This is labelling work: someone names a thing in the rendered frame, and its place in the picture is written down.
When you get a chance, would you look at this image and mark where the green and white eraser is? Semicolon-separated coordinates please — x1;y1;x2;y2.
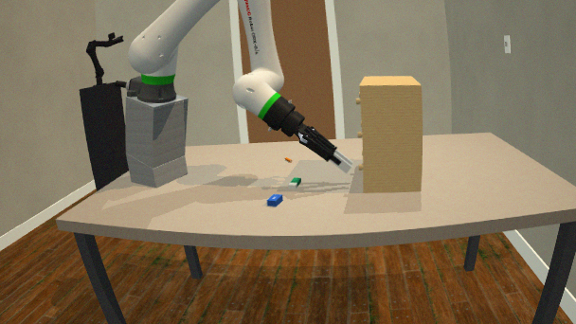
288;178;301;189

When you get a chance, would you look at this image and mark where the small tan wooden chest of drawers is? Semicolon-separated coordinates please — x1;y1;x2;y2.
359;76;423;193

